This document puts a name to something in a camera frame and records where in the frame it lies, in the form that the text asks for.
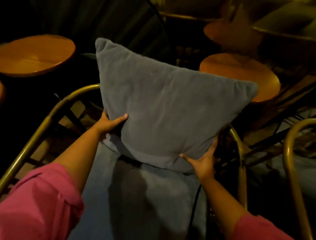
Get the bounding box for gold metal frame chair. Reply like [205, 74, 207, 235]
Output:
[283, 118, 316, 240]
[0, 83, 248, 240]

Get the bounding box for tan folded table sign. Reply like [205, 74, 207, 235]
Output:
[229, 4, 250, 33]

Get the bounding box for person's right forearm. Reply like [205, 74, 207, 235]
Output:
[197, 173, 249, 237]

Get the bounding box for grey curved metal rail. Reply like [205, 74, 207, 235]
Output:
[80, 52, 97, 61]

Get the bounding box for person's left forearm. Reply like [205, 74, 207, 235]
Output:
[53, 126, 105, 195]

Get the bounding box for person's right hand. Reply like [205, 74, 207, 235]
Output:
[179, 136, 220, 185]

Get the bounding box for person's left hand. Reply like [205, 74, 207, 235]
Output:
[92, 110, 129, 142]

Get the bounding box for dark striped upholstered sofa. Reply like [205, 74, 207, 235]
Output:
[28, 0, 174, 69]

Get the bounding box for grey pillow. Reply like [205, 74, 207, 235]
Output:
[95, 37, 259, 175]

